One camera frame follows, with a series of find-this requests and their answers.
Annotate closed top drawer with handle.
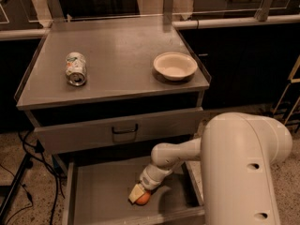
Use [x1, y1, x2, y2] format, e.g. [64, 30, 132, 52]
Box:
[35, 108, 203, 154]

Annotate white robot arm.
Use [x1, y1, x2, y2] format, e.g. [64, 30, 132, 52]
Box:
[128, 112, 293, 225]

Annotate orange fruit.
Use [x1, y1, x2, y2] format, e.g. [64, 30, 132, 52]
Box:
[135, 191, 151, 205]

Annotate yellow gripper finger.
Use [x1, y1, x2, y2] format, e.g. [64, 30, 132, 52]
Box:
[128, 183, 146, 203]

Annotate crushed soda can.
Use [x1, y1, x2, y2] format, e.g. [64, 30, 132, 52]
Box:
[66, 52, 87, 86]

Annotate white paper bowl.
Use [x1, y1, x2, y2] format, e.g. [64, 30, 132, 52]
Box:
[153, 52, 198, 81]

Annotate metal cart frame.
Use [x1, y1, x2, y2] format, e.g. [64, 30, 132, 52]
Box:
[272, 55, 300, 125]

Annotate black floor cables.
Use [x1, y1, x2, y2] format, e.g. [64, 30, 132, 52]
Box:
[0, 129, 68, 225]

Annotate grey metal drawer cabinet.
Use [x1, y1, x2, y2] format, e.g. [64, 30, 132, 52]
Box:
[16, 17, 209, 169]

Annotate white counter rail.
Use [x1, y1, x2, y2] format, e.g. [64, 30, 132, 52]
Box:
[0, 14, 300, 41]

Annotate black stand leg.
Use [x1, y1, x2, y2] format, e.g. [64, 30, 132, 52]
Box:
[0, 155, 31, 225]

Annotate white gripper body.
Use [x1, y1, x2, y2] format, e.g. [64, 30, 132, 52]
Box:
[139, 163, 173, 190]

